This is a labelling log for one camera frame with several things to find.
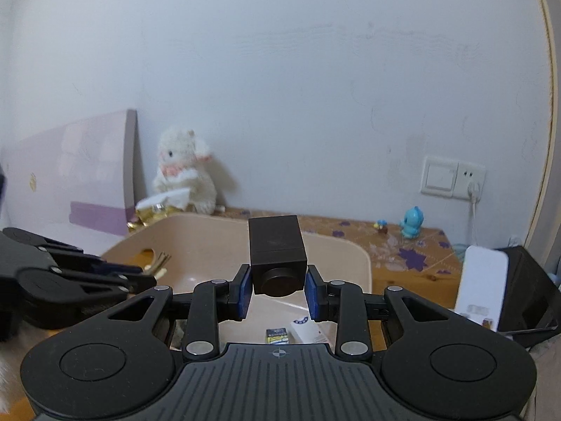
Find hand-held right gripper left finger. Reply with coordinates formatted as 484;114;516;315
105;265;254;357

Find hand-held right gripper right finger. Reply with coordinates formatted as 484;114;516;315
306;265;454;357

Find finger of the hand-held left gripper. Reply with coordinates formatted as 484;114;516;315
2;227;156;288
18;267;132;329

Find white rectangular box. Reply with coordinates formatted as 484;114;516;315
289;316;337;345

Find beige plastic storage bin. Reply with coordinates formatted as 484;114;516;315
100;213;373;352

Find dark brown box with cap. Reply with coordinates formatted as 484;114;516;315
248;215;307;298

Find gold hair pins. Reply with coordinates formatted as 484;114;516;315
149;251;173;278

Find gold foil packet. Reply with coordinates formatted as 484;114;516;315
127;204;176;233

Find blue bird figurine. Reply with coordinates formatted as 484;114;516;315
400;207;422;240

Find white plush sheep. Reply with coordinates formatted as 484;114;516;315
153;126;220;215

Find white phone stand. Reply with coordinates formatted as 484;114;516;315
453;246;509;332

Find black side table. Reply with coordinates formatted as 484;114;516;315
497;246;559;334

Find grey cloth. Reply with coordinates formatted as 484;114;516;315
526;331;561;421

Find white wardrobe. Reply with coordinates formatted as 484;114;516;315
523;0;561;250

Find white light switch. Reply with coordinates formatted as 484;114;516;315
421;155;459;198

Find white charger plug with cable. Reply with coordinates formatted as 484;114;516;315
466;181;483;246

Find white wall socket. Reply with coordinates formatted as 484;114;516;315
453;162;486;200

